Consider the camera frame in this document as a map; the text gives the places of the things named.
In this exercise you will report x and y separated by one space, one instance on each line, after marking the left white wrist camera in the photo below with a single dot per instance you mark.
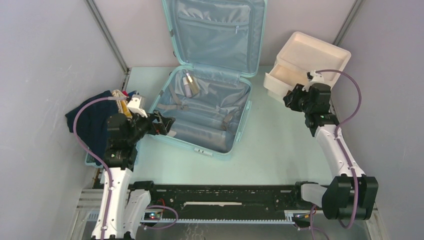
136 106

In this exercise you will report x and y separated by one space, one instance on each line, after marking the small bottle with gold cap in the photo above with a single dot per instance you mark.
192 84

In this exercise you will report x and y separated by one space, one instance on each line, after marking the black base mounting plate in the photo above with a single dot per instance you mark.
225 203

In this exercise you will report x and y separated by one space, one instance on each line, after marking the cream plastic drawer cabinet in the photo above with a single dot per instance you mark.
301 54

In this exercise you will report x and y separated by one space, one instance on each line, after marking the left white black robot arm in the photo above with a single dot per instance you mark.
119 179

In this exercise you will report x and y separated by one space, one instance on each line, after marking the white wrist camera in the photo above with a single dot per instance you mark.
313 78
136 106

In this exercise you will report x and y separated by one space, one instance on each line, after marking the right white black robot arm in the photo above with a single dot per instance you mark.
351 194

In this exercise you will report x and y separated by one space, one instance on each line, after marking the white card label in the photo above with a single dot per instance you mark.
171 133

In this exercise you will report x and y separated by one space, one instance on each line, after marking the yellow white striped garment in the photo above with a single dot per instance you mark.
121 103

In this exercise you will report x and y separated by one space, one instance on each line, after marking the aluminium frame rail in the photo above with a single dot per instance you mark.
154 215

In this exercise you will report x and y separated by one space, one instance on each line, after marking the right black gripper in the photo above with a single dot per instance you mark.
290 99

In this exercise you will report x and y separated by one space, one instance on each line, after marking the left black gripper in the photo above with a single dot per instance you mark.
163 126

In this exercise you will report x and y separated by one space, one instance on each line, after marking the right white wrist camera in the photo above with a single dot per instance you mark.
313 78

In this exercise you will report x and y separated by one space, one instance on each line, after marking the light blue ribbed suitcase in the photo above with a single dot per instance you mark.
218 42

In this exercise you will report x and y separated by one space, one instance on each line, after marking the dark navy garment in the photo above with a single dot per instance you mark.
93 122

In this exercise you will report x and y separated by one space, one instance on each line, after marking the white pink tube bottle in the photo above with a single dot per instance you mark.
187 89

